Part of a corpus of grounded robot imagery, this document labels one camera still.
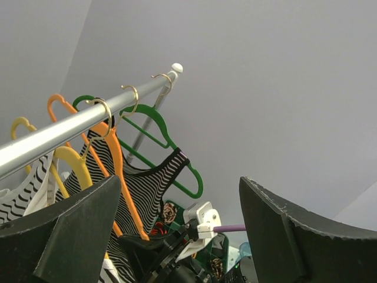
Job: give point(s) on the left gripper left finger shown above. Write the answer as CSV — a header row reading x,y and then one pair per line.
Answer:
x,y
64,242

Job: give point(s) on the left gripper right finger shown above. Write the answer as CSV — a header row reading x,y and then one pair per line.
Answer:
x,y
291,244

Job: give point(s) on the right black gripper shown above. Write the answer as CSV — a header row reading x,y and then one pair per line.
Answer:
x,y
157,260

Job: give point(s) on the orange hanger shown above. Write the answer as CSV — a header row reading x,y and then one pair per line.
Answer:
x,y
116,154

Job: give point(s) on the white striped tank top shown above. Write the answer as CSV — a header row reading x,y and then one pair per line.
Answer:
x,y
33,194

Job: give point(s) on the yellow hanger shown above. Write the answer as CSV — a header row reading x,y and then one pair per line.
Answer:
x,y
66,153

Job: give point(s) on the black striped tank top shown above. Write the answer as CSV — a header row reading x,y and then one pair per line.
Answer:
x,y
146,187

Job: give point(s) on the green hanger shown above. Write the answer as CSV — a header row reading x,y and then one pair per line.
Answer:
x,y
153,116

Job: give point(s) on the orange black rolled tie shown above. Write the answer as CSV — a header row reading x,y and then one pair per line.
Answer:
x,y
159,229

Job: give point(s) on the teal plastic basin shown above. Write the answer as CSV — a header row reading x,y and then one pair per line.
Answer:
x,y
244,250

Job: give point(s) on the green divided organizer tray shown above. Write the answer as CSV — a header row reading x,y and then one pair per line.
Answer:
x,y
217,248

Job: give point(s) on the pink floral rolled tie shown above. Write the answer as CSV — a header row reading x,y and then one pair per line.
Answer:
x,y
169,213

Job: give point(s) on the brown floral rolled tie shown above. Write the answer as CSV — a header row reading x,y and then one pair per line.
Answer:
x,y
217,267

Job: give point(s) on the silver clothes rack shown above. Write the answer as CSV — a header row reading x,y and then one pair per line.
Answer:
x,y
24,150

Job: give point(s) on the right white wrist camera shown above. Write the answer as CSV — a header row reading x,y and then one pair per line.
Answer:
x,y
203,218

